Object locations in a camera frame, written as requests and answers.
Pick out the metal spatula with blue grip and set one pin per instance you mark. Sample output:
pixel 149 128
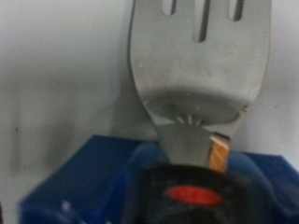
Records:
pixel 193 71

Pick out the silver toaster oven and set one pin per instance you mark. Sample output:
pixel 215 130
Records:
pixel 62 62

